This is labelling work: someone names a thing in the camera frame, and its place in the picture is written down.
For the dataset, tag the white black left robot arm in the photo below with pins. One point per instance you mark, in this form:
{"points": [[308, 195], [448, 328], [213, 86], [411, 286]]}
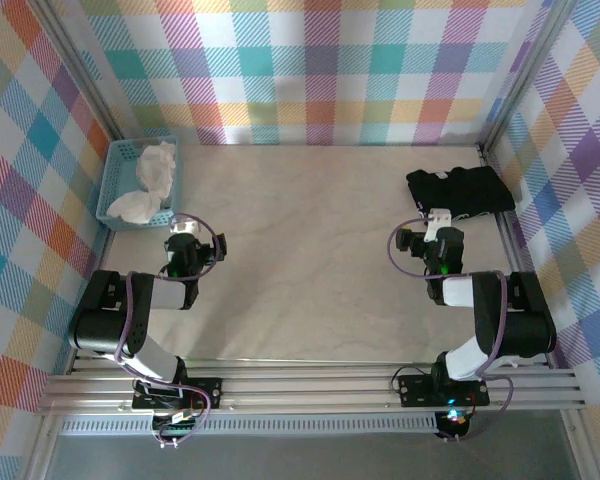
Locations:
{"points": [[165, 295]]}

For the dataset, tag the aluminium frame post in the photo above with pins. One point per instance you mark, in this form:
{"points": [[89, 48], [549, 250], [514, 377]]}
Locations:
{"points": [[525, 70], [80, 75]]}

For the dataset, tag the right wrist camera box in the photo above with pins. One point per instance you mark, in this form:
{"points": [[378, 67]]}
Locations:
{"points": [[439, 222]]}

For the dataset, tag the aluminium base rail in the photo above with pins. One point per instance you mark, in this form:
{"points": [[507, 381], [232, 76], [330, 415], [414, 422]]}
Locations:
{"points": [[305, 390]]}

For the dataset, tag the blue perforated plastic basket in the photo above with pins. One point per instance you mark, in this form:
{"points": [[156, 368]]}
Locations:
{"points": [[117, 170]]}

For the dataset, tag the folded black t-shirt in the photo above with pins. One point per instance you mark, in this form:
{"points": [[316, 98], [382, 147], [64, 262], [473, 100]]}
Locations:
{"points": [[460, 195]]}

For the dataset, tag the white t-shirt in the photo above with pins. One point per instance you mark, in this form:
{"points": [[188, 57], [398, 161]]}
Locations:
{"points": [[150, 175]]}

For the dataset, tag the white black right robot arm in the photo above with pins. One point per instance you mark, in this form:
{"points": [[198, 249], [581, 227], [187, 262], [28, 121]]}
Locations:
{"points": [[457, 292]]}

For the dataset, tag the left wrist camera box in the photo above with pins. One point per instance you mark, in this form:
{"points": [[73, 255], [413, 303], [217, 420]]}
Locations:
{"points": [[185, 226]]}

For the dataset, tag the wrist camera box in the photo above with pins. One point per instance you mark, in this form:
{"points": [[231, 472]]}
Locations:
{"points": [[185, 226], [439, 222]]}

